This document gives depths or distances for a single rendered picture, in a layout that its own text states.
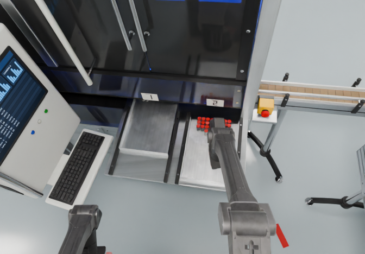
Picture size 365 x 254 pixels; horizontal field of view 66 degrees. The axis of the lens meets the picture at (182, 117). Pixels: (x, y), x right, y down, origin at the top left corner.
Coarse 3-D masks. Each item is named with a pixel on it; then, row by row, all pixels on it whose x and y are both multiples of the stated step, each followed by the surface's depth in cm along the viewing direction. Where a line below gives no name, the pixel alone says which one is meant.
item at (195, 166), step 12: (192, 120) 154; (192, 132) 150; (192, 144) 147; (204, 144) 146; (192, 156) 144; (204, 156) 143; (192, 168) 141; (204, 168) 140; (192, 180) 137; (204, 180) 134; (216, 180) 137
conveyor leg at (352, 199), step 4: (356, 192) 181; (360, 192) 176; (352, 196) 186; (356, 196) 181; (360, 196) 178; (344, 200) 197; (348, 200) 191; (352, 200) 187; (356, 200) 184; (348, 204) 194
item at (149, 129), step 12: (132, 108) 160; (144, 108) 161; (156, 108) 160; (168, 108) 159; (132, 120) 157; (144, 120) 157; (156, 120) 156; (168, 120) 155; (132, 132) 154; (144, 132) 153; (156, 132) 152; (168, 132) 152; (120, 144) 147; (132, 144) 150; (144, 144) 149; (156, 144) 149; (168, 144) 145
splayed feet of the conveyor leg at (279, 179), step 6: (252, 132) 236; (252, 138) 232; (258, 138) 229; (258, 144) 226; (270, 150) 221; (264, 156) 222; (270, 156) 219; (270, 162) 218; (276, 168) 217; (276, 174) 217; (276, 180) 221; (282, 180) 221
